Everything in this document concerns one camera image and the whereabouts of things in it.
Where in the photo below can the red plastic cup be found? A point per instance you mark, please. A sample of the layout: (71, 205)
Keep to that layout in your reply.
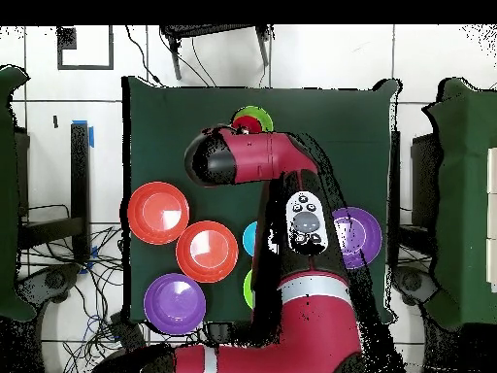
(246, 123)

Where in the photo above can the small green plastic bowl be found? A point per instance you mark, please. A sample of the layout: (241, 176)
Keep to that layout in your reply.
(264, 116)

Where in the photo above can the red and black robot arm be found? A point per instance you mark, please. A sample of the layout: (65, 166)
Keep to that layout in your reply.
(310, 330)

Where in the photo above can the white box stack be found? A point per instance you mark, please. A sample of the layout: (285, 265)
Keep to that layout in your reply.
(493, 175)

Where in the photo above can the small blue plastic bowl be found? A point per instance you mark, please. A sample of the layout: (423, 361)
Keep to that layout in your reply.
(250, 239)

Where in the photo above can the large orange plastic bowl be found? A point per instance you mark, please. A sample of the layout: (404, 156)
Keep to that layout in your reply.
(207, 251)
(158, 213)

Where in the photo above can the large green plastic bowl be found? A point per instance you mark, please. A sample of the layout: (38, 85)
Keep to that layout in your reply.
(248, 289)

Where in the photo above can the large purple plastic bowl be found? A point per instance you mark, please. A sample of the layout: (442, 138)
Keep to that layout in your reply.
(365, 233)
(174, 304)

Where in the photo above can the black metal beam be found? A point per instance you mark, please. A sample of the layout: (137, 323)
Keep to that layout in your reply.
(79, 175)
(50, 231)

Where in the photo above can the black power strip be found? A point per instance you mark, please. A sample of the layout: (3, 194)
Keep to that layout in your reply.
(126, 330)

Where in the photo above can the dark grey machine base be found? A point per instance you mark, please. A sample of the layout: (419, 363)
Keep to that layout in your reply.
(413, 283)
(54, 279)

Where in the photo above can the dark green side table cloth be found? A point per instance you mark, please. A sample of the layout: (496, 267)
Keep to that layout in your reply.
(466, 194)
(7, 194)

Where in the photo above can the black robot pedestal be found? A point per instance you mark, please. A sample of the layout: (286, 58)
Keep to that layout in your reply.
(219, 332)

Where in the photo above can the black metal frame stand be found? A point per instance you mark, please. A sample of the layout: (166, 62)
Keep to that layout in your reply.
(209, 30)

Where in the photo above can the black square floor frame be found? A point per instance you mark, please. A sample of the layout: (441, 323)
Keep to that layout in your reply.
(66, 39)

